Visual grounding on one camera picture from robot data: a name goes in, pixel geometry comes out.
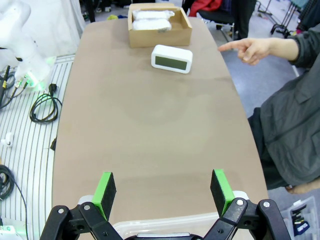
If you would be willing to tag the person's left hand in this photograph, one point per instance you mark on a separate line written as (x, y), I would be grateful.
(302, 188)

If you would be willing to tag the black table edge clamp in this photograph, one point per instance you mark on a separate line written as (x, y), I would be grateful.
(53, 143)

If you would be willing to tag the short bubble-wrapped clock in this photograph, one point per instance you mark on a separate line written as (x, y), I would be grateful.
(150, 25)

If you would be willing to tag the bystander black trouser legs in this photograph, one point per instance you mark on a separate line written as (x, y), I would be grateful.
(245, 17)

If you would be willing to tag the red cloth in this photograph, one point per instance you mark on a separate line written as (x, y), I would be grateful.
(205, 6)

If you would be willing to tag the clear plastic container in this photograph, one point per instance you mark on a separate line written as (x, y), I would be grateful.
(162, 225)

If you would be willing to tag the black office chair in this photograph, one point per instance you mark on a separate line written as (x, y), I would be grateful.
(217, 16)

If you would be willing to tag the person's right forearm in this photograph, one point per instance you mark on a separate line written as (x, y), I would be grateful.
(307, 47)

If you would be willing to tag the small white plastic part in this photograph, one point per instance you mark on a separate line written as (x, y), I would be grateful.
(8, 140)

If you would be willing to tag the white controller box green light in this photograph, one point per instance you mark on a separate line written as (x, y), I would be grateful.
(7, 231)

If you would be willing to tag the white unwrapped digital clock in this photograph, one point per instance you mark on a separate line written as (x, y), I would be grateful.
(172, 53)

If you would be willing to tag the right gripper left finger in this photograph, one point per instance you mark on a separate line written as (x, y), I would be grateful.
(106, 192)

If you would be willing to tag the yellow green cloth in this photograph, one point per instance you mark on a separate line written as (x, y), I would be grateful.
(112, 17)

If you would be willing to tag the person in dark grey jacket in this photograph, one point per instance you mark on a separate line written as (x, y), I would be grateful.
(295, 130)

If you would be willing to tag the brown cardboard box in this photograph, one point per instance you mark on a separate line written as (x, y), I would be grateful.
(160, 38)

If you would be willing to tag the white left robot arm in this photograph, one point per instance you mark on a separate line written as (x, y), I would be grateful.
(22, 37)

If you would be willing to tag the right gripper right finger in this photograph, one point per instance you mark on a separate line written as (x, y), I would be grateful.
(220, 192)

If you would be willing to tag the white slotted base platform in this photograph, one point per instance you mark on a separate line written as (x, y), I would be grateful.
(30, 162)

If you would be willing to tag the person's right hand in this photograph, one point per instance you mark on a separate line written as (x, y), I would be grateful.
(252, 50)

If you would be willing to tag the clear storage box with tools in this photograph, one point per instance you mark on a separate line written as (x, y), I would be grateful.
(300, 217)

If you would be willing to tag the black clothes rack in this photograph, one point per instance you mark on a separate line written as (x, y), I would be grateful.
(275, 28)

